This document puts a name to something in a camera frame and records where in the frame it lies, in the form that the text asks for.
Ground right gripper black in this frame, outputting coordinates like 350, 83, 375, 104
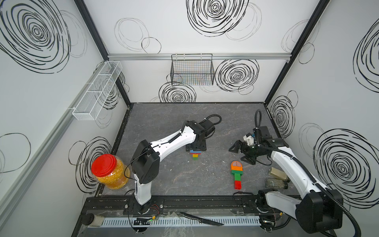
228, 140, 264, 163

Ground orange half-round lego piece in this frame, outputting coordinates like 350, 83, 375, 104
231, 161, 242, 169

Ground orange long lego brick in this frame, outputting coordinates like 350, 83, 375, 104
231, 166, 243, 171

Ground red small lego brick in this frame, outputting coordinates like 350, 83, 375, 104
234, 180, 242, 190

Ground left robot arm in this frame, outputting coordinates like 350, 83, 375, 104
130, 114, 222, 209

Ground glass jar green contents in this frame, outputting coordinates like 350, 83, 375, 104
265, 178, 288, 190

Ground glass bottle tan lid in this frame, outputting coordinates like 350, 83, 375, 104
268, 167, 290, 182

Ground black knife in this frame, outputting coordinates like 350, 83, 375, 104
180, 212, 224, 226

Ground red-lidded jar yellow contents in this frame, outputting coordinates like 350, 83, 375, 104
91, 154, 130, 190

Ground white roll black cap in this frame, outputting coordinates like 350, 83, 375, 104
82, 213, 105, 227

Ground black wire basket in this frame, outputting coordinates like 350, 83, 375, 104
170, 53, 215, 86

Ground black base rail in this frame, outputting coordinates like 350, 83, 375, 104
82, 194, 284, 216

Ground white slotted cable duct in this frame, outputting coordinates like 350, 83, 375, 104
100, 216, 261, 228

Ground clear plastic wall shelf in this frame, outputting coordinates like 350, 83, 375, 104
72, 61, 122, 121

